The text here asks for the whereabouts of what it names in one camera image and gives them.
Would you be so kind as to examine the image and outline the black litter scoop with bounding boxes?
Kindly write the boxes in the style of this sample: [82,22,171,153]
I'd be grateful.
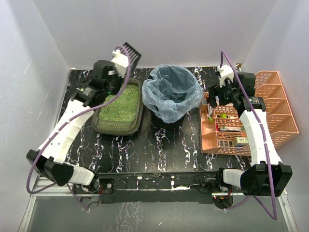
[123,42,141,70]

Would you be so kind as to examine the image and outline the blue plastic bag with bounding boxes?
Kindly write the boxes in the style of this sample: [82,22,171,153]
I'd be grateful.
[142,64,203,124]

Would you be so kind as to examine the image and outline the dark green litter box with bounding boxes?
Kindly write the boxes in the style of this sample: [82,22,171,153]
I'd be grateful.
[92,78,143,136]

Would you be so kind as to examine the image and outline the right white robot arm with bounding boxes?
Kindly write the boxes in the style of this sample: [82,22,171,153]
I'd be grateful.
[208,72,293,197]

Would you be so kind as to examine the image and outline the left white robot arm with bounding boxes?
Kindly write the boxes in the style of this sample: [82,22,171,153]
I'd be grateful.
[26,58,130,186]

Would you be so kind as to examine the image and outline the green litter pellets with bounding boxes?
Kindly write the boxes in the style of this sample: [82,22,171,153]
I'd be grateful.
[99,85,139,122]

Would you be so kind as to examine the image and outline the orange file rack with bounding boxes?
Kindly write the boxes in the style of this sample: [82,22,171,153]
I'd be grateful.
[255,71,299,148]

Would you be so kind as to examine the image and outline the orange desk organizer tray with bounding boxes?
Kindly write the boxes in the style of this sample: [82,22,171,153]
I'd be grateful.
[199,92,251,156]

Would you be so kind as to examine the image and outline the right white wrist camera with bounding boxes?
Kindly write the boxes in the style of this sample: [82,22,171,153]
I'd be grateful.
[217,65,234,88]

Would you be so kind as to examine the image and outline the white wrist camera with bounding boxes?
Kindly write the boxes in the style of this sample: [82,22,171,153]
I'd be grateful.
[217,65,234,88]
[111,49,129,78]

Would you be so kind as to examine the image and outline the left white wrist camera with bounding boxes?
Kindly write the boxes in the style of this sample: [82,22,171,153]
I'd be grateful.
[111,49,129,78]

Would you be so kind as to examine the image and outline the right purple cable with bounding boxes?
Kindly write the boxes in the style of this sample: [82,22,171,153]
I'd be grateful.
[219,50,278,220]

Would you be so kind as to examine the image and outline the purple cable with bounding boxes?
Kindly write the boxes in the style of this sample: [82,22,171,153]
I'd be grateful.
[219,50,278,220]
[26,45,136,211]

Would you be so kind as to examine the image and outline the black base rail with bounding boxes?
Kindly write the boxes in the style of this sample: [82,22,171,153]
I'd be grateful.
[73,171,241,208]

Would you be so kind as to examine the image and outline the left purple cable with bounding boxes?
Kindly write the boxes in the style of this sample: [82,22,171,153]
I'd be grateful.
[26,45,136,211]

